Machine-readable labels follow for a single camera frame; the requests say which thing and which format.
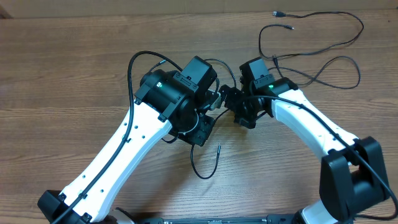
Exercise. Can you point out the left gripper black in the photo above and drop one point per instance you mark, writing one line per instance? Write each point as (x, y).
(201, 137)

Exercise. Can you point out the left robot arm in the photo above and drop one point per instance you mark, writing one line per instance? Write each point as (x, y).
(172, 103)

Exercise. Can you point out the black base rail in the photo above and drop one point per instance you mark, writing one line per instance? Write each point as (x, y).
(214, 220)

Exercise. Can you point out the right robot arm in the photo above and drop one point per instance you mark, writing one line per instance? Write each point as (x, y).
(353, 174)

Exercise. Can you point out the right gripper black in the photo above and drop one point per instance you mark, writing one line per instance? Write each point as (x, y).
(237, 104)

